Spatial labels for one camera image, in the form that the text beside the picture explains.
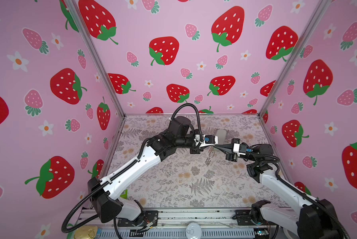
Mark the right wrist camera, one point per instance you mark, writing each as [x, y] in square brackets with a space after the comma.
[239, 149]

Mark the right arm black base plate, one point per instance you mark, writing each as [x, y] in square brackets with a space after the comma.
[244, 218]

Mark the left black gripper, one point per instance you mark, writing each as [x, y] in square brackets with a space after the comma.
[194, 151]

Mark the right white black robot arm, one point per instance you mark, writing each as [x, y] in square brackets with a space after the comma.
[310, 217]

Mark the green snack packet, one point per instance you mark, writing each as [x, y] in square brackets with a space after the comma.
[124, 194]

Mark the pale green oblong case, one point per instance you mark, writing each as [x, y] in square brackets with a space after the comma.
[221, 135]

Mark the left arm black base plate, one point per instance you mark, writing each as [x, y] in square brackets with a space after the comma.
[149, 217]

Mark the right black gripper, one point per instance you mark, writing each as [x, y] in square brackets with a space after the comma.
[231, 157]

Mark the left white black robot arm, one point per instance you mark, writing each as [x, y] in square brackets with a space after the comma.
[105, 192]

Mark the aluminium extrusion rail frame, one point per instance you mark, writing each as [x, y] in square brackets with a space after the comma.
[172, 223]

